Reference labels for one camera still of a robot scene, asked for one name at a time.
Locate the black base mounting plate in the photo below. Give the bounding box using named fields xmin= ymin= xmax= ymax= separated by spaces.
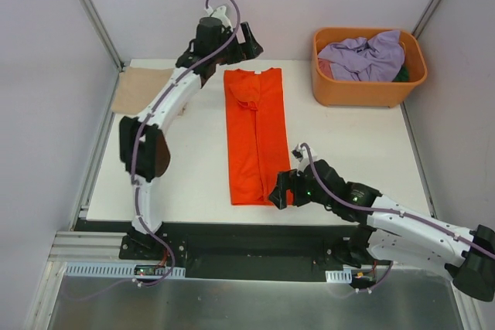
xmin=115 ymin=218 xmax=391 ymax=281

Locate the folded beige t shirt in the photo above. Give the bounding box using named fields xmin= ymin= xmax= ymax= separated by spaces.
xmin=111 ymin=67 xmax=173 ymax=116

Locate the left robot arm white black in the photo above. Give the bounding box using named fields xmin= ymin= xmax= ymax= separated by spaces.
xmin=118 ymin=16 xmax=263 ymax=260

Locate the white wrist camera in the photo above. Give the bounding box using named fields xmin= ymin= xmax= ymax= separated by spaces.
xmin=205 ymin=5 xmax=232 ymax=28
xmin=292 ymin=143 xmax=319 ymax=172

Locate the left aluminium corner post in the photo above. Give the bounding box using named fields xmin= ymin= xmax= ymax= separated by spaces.
xmin=79 ymin=0 xmax=126 ymax=72

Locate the aluminium frame rail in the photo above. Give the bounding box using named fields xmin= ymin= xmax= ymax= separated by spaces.
xmin=49 ymin=230 xmax=128 ymax=264

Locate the lilac t shirt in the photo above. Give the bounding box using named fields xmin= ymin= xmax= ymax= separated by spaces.
xmin=317 ymin=30 xmax=405 ymax=82

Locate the pink garment in basket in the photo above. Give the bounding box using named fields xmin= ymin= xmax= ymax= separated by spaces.
xmin=318 ymin=59 xmax=333 ymax=79

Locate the dark green garment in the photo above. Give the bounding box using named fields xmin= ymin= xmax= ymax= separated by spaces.
xmin=393 ymin=65 xmax=410 ymax=83

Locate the orange t shirt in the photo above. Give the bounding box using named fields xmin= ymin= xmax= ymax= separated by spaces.
xmin=224 ymin=68 xmax=290 ymax=206

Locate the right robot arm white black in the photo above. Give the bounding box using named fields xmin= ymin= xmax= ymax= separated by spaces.
xmin=268 ymin=160 xmax=494 ymax=302

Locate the orange plastic basket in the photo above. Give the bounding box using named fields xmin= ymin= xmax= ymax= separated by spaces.
xmin=311 ymin=27 xmax=428 ymax=107

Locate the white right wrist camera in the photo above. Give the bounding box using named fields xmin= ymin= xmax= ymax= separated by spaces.
xmin=292 ymin=143 xmax=319 ymax=172

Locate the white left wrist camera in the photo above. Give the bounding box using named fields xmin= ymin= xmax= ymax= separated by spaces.
xmin=205 ymin=5 xmax=232 ymax=28

